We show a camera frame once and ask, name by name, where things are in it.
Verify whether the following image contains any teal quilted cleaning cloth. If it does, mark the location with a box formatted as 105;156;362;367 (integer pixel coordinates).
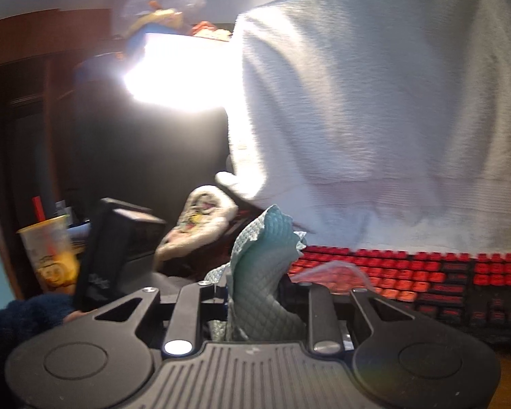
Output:
205;205;305;342

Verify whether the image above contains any left hand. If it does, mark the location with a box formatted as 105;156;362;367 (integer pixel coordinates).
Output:
63;310;90;324

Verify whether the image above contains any yellow drink cup red straw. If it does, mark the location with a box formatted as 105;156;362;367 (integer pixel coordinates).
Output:
18;196;79;296

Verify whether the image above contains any dark blue fuzzy sleeve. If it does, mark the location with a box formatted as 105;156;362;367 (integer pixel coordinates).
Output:
0;293;74;408

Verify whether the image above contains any red black keyboard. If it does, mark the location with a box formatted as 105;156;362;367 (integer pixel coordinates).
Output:
289;246;511;353

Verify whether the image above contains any bright white lamp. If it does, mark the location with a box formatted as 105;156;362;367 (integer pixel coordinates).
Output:
122;32;231;115

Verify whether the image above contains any white terry towel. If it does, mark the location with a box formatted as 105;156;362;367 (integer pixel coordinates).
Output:
217;0;511;254

